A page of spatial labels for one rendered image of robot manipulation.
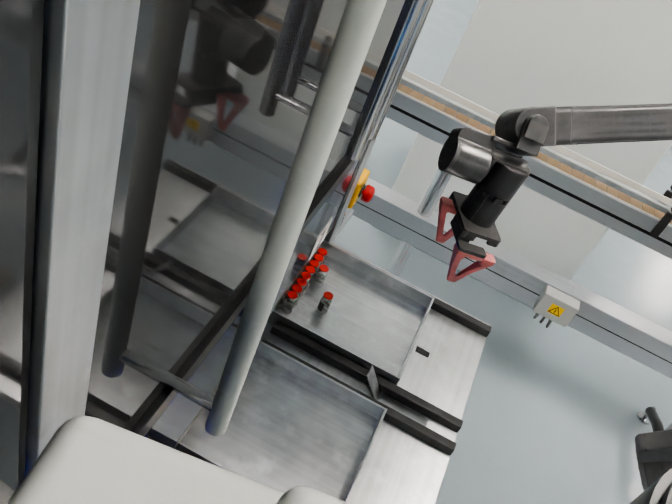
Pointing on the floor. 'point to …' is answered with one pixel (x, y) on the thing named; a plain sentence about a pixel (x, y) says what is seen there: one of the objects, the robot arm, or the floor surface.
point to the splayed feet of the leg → (651, 419)
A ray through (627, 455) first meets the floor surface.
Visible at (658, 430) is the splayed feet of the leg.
